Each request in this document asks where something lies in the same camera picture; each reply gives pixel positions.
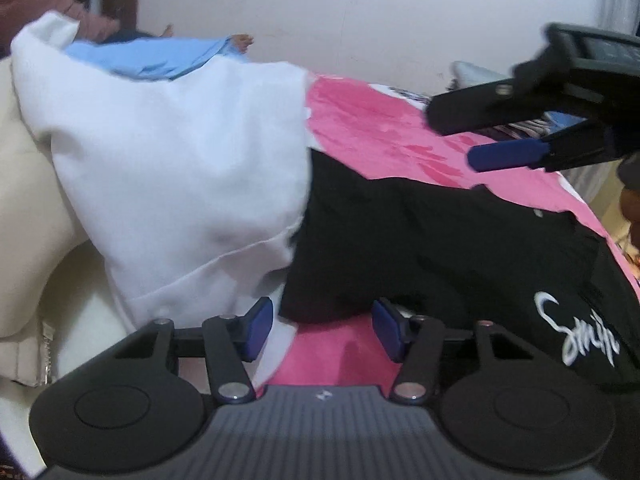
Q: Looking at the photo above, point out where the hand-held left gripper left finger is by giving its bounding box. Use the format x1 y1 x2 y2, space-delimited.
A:
115 296 274 405

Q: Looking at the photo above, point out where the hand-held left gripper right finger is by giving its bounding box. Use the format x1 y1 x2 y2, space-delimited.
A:
374 297 526 405

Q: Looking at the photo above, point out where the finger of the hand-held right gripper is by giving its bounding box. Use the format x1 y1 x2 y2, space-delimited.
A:
425 79 531 136
468 127 616 173

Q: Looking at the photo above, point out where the black printed t-shirt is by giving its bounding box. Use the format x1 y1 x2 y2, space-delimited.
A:
277 147 640 396

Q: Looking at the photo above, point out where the person's right forearm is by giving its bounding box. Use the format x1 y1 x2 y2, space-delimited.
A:
619 187 640 251

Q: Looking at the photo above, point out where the pink floral blanket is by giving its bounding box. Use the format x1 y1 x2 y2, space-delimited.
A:
250 72 640 396

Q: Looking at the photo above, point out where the white cloth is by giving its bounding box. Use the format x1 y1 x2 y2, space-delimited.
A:
10 12 313 391

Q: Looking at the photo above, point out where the cream garment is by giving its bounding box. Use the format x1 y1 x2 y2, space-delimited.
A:
0 57 126 461

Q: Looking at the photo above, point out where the light blue cloth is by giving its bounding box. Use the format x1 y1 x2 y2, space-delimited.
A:
65 35 251 81

